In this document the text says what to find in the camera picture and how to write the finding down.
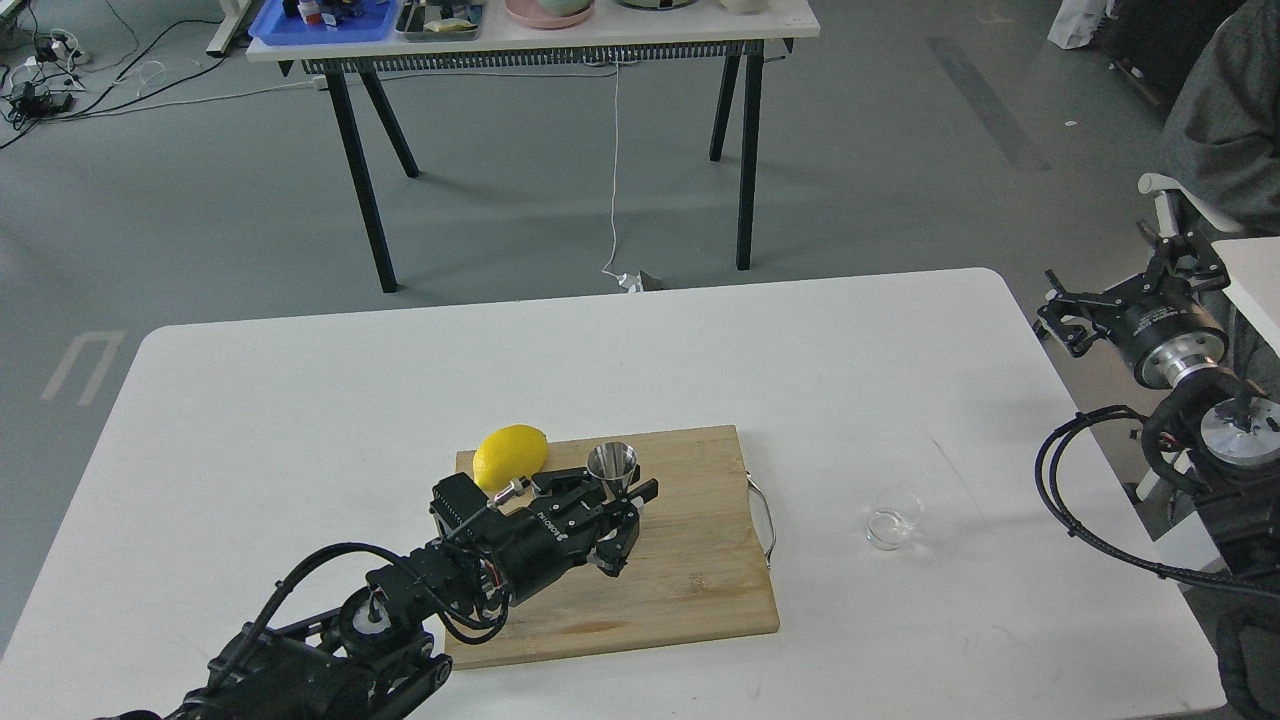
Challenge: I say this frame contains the bamboo cutting board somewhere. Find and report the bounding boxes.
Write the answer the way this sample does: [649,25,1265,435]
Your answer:
[442,425,780,670]

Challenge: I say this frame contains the white hanging cable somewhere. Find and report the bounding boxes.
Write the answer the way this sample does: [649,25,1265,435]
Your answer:
[600,60,646,293]

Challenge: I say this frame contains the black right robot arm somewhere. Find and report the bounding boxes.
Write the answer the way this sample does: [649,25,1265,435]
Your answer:
[1034,223,1277,597]

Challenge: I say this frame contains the yellow lemon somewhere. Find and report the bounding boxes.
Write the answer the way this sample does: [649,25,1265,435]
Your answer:
[472,424,549,495]

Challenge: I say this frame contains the white office chair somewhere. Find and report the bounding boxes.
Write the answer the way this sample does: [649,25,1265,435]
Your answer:
[1137,172,1251,250]

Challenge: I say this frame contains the pink plate with bowl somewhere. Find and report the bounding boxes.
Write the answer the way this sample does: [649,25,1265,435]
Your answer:
[504,1,595,29]

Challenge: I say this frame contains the small clear glass cup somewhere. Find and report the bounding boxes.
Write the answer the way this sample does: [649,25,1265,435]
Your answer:
[865,486,925,551]

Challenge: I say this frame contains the blue plastic tray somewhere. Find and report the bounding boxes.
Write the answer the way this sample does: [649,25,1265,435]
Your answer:
[250,1,402,46]

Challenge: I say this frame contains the person in grey hoodie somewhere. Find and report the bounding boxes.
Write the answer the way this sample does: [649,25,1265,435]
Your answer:
[1160,0,1280,401]

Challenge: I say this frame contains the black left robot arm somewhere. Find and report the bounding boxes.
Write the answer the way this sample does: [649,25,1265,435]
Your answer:
[173,468,659,719]

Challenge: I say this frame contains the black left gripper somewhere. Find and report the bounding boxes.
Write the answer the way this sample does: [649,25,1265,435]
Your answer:
[431,468,659,605]

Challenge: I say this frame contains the steel double jigger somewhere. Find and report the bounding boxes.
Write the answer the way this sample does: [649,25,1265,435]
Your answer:
[586,441,639,511]

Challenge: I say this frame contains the white background table black legs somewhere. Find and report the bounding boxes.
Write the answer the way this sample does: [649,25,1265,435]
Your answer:
[247,1,820,293]

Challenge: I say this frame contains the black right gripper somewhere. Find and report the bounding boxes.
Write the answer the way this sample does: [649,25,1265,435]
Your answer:
[1034,222,1231,389]

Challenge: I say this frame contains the metal tray with items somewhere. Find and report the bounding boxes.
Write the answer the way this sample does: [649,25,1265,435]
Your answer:
[394,1,486,42]

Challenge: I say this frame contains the floor cables and power strip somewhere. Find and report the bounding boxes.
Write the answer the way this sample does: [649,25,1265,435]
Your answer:
[0,0,241,151]

